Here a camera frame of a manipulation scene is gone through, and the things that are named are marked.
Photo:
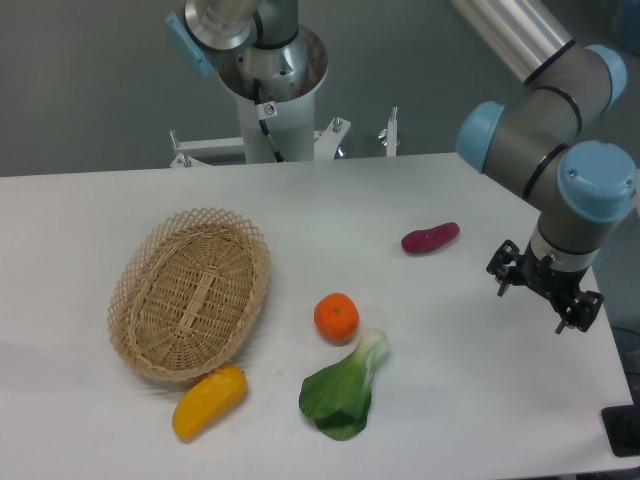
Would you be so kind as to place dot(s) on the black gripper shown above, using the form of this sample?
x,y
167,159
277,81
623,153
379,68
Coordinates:
x,y
576,309

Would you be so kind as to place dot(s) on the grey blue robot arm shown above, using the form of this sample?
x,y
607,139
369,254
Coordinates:
x,y
580,189

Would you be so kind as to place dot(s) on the purple sweet potato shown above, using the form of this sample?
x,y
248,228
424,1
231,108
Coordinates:
x,y
429,240

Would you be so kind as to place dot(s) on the black device at table edge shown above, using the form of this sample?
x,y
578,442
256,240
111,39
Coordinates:
x,y
622,428

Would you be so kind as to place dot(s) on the orange tangerine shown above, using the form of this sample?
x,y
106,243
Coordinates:
x,y
336,318

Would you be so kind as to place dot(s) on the green bok choy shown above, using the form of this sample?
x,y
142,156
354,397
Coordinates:
x,y
338,397

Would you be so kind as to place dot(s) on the yellow mango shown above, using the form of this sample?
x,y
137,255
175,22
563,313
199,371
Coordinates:
x,y
210,398

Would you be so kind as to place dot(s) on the woven wicker basket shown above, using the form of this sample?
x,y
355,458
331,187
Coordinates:
x,y
190,295

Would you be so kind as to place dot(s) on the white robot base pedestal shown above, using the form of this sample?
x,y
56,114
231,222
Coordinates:
x,y
275,89

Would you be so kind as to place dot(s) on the white metal mounting frame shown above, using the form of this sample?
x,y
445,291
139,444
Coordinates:
x,y
327,145

